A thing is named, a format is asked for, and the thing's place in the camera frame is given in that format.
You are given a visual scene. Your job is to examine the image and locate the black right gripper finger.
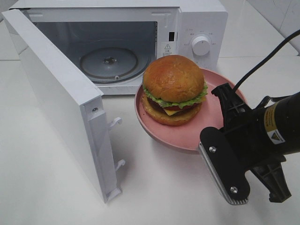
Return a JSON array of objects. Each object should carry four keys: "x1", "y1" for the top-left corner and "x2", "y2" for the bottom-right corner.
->
[
  {"x1": 211, "y1": 83, "x2": 252, "y2": 128},
  {"x1": 199, "y1": 127, "x2": 250, "y2": 205}
]

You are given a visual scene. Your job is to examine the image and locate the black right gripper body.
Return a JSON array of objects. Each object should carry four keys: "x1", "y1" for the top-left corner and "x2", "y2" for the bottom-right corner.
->
[{"x1": 222, "y1": 98, "x2": 300, "y2": 170}]

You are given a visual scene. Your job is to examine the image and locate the pink round plate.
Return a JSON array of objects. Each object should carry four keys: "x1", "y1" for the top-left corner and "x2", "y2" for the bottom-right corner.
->
[{"x1": 135, "y1": 69, "x2": 234, "y2": 154}]

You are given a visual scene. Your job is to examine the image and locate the burger with lettuce and cheese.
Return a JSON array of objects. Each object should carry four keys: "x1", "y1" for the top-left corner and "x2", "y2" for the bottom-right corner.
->
[{"x1": 142, "y1": 55, "x2": 208, "y2": 126}]

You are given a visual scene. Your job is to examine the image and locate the white microwave door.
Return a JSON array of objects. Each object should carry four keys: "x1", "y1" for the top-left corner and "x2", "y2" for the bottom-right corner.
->
[{"x1": 3, "y1": 9, "x2": 125, "y2": 202}]

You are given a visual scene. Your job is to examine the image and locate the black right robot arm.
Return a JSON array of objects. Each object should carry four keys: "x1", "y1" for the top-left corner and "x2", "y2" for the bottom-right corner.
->
[{"x1": 199, "y1": 83, "x2": 300, "y2": 205}]

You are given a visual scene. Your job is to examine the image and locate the upper white power knob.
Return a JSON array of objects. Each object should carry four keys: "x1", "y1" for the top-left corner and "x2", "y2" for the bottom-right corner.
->
[{"x1": 191, "y1": 34, "x2": 211, "y2": 56}]

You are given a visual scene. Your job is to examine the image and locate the glass microwave turntable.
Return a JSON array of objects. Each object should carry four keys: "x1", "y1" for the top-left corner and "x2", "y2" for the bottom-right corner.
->
[{"x1": 80, "y1": 47, "x2": 150, "y2": 84}]

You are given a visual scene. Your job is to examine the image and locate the white microwave oven body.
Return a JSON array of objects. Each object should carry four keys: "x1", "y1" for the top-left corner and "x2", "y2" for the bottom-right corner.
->
[{"x1": 8, "y1": 0, "x2": 228, "y2": 95}]

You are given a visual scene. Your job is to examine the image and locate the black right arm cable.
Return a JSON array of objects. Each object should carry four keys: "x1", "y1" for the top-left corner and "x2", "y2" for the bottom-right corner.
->
[{"x1": 232, "y1": 29, "x2": 300, "y2": 111}]

